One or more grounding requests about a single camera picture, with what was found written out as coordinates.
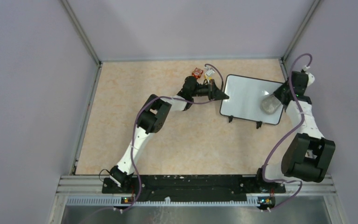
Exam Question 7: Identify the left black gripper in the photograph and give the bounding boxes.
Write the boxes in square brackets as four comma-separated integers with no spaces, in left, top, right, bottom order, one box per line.
[190,79,227,101]

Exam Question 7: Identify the small whiteboard with black frame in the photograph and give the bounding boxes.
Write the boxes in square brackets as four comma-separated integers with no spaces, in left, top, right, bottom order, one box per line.
[220,74,283,125]

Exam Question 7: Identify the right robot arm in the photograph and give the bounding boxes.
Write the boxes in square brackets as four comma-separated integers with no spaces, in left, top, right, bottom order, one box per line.
[255,70,336,192]

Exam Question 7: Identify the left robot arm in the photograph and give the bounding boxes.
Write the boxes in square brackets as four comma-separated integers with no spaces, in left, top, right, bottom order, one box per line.
[109,76,229,193]

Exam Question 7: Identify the red owl toy block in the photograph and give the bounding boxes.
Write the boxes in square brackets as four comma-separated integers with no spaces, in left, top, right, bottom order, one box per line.
[192,68,204,79]

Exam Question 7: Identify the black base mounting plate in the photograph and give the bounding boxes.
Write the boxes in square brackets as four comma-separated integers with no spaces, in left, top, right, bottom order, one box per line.
[102,175,260,203]

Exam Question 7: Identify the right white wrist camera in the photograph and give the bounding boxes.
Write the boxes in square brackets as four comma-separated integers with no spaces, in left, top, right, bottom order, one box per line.
[301,65,315,87]

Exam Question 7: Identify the aluminium frame rail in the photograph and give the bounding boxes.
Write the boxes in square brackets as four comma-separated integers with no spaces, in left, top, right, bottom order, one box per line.
[49,174,345,224]

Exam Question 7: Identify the white cable duct strip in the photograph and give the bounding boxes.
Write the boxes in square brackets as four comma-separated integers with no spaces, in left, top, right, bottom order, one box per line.
[66,196,260,207]

